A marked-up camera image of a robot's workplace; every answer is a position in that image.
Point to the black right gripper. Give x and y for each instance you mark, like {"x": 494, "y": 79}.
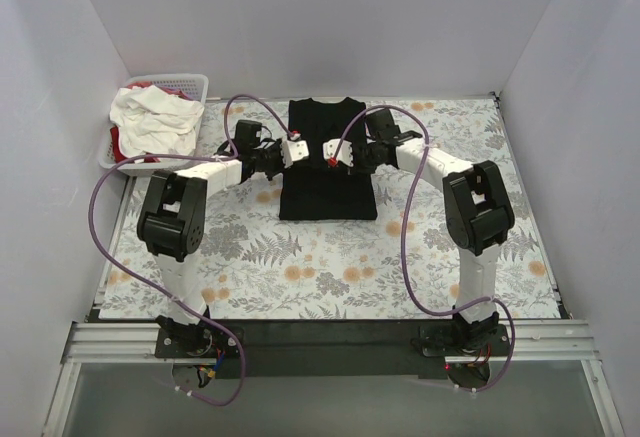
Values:
{"x": 358, "y": 158}

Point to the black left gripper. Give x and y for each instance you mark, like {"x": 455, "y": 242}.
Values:
{"x": 279, "y": 160}

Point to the black t-shirt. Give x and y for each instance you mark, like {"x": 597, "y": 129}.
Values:
{"x": 313, "y": 191}

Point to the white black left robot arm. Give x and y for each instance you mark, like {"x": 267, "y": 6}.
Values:
{"x": 172, "y": 226}

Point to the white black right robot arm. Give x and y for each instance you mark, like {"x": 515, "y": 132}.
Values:
{"x": 478, "y": 214}

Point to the floral patterned table mat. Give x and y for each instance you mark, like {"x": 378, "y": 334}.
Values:
{"x": 255, "y": 265}

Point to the white t-shirt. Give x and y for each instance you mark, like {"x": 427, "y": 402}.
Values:
{"x": 155, "y": 122}

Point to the red t-shirt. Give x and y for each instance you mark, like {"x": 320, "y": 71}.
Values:
{"x": 125, "y": 149}

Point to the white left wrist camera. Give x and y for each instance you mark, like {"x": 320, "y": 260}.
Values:
{"x": 294, "y": 149}

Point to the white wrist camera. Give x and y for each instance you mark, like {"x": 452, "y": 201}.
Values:
{"x": 294, "y": 149}
{"x": 338, "y": 152}

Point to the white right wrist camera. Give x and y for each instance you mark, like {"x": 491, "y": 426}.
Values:
{"x": 338, "y": 152}

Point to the aluminium frame rail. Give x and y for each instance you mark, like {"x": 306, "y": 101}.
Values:
{"x": 561, "y": 340}

